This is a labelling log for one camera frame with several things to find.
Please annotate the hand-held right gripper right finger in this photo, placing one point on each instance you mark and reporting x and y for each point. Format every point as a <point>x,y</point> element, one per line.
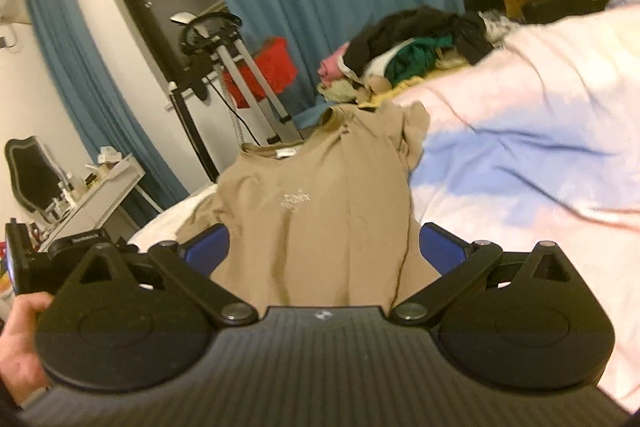
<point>441,248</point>

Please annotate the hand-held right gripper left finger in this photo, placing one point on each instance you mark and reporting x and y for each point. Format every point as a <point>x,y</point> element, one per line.
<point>207,243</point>

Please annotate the tan t-shirt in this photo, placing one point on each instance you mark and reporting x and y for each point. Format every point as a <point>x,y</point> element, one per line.
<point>310,217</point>

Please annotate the pile of mixed clothes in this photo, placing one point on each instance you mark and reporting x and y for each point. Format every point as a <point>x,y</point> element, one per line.
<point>425,24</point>

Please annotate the person's left hand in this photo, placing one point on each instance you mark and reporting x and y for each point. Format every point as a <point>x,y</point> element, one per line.
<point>17,347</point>

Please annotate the black ornate mirror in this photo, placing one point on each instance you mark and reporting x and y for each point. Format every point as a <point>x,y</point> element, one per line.
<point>30,177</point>

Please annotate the white desk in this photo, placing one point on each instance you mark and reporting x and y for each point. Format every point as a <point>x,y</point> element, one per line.
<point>100,192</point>

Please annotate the white tissue box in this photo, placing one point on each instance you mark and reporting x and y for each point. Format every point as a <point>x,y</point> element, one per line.
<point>110,156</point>

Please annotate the pink and white blanket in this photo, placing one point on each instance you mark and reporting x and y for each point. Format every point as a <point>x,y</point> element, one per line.
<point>540,147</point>

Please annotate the yellow cloth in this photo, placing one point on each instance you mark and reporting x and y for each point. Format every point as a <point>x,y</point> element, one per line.
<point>400,89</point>

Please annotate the white metal rack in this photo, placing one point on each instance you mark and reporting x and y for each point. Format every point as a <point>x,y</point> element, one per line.
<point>200,52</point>

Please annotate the red cloth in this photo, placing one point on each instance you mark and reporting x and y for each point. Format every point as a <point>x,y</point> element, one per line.
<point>270,62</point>

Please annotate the green garment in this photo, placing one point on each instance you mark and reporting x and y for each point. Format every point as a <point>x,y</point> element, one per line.
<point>417,57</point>

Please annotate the narrow blue curtain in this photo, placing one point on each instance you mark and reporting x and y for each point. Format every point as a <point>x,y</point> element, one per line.
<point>85,72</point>

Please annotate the pink garment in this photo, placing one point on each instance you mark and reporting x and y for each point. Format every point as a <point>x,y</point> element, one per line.
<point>332,67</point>

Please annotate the white patterned garment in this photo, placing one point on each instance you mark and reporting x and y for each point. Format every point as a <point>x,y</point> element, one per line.
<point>495,27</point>

